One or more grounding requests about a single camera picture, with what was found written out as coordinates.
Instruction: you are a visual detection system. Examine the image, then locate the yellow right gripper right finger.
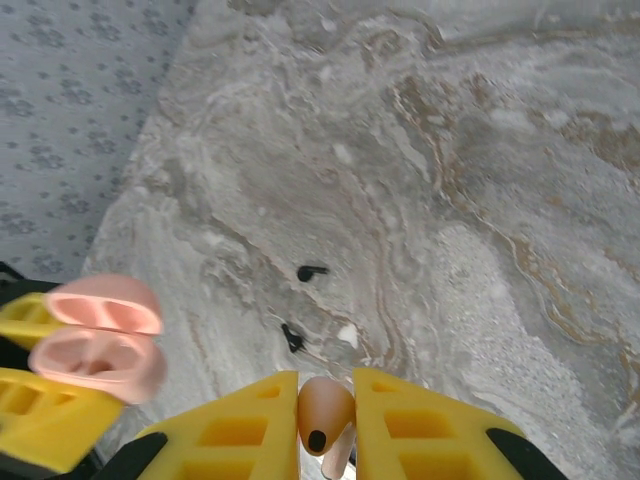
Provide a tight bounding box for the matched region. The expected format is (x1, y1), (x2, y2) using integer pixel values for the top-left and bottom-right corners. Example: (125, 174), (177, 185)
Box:
(352, 366), (557, 480)

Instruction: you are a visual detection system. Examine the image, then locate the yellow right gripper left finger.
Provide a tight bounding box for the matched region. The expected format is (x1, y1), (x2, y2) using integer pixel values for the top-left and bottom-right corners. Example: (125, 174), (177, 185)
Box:
(99, 370), (301, 480)

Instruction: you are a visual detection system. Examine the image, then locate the black wireless earbud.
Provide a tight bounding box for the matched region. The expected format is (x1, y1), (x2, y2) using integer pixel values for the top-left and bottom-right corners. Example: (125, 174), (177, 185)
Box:
(296, 265), (331, 283)
(280, 322), (307, 353)

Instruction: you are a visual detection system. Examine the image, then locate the pink wireless earbud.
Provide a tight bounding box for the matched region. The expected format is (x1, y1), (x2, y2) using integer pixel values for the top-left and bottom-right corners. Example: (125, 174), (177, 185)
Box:
(296, 375), (357, 480)

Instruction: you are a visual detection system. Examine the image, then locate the pink earbud charging case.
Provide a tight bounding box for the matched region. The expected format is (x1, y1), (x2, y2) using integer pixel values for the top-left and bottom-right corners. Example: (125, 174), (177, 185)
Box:
(28, 273), (169, 406)

